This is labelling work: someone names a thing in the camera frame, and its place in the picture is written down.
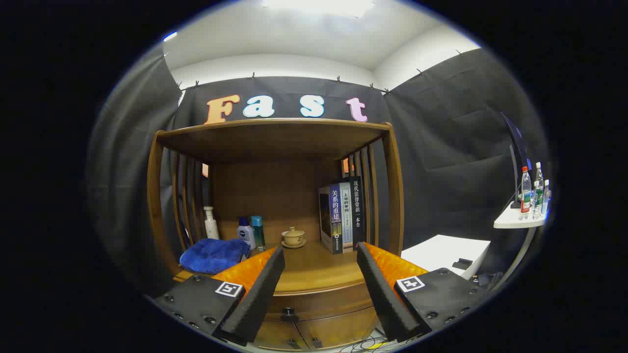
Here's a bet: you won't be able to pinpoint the black electronic equipment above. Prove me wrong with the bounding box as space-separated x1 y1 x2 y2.
469 271 505 291

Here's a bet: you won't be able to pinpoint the light grey spine book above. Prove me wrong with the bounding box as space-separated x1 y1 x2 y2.
340 181 355 252

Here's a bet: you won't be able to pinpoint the red cap water bottle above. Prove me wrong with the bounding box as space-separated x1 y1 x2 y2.
519 166 533 220

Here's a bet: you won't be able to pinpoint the white side table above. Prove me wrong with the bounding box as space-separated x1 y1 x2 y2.
491 196 548 290

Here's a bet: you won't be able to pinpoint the white drawer unit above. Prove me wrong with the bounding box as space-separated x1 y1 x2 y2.
401 234 491 280

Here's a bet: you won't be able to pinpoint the white lotion bottle blue cap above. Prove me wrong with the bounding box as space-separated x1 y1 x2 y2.
236 216 257 251

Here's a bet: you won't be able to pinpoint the teal bottle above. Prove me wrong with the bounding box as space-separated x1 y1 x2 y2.
251 215 266 252

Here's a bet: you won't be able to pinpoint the wooden countertop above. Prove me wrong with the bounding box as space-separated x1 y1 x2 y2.
174 240 378 295

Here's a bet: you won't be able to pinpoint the blue towel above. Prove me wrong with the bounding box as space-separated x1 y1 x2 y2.
179 238 252 275

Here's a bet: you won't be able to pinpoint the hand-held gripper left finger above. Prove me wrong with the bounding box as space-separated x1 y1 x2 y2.
155 245 286 346

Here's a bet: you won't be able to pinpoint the wooden cabinet door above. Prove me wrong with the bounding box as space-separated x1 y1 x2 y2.
297 306 378 350
254 321 309 351

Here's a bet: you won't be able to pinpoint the white pump bottle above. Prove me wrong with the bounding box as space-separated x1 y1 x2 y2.
204 206 220 241

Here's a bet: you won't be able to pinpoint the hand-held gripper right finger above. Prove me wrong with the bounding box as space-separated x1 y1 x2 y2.
356 241 491 343

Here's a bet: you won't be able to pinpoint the blue spine book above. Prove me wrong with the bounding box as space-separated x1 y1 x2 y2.
318 182 351 254

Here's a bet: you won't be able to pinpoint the wooden cabinet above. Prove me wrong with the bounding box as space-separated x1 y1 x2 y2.
147 118 405 351

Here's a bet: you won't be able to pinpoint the black spine book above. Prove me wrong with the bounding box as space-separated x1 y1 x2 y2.
348 176 366 250

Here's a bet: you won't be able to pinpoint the ceiling light panel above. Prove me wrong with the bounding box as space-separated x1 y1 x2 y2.
262 0 376 18

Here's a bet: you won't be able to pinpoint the tan lidded teacup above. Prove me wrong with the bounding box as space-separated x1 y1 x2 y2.
281 226 308 249

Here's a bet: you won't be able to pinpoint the wooden drawer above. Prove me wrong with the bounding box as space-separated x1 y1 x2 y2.
265 282 376 323

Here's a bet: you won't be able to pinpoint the floor cables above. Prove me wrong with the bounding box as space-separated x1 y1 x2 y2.
339 333 393 352

